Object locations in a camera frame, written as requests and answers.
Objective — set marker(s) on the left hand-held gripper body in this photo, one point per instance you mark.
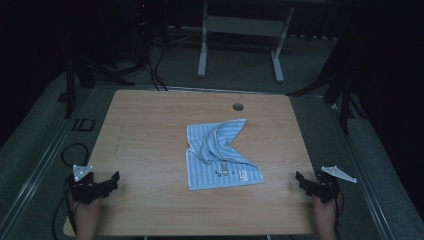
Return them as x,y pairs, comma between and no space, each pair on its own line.
83,191

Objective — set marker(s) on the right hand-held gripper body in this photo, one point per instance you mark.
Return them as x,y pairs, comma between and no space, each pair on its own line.
326,190

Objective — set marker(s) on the blue striped towel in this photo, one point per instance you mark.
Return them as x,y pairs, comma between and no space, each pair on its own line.
216,176

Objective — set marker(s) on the person's left hand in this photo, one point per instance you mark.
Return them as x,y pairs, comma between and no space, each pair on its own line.
87,215

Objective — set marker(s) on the person's right hand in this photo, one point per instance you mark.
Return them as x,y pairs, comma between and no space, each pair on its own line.
325,215

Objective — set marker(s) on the black metal stand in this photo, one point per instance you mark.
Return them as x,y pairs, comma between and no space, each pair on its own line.
70,93
345,110

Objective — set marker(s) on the dark equipment rack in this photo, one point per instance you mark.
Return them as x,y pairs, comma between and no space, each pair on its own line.
143,20

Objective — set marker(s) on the metal floor rail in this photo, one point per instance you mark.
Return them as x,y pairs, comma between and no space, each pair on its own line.
370,200
36,173

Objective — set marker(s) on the white metal desk frame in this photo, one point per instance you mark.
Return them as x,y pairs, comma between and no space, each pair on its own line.
246,26

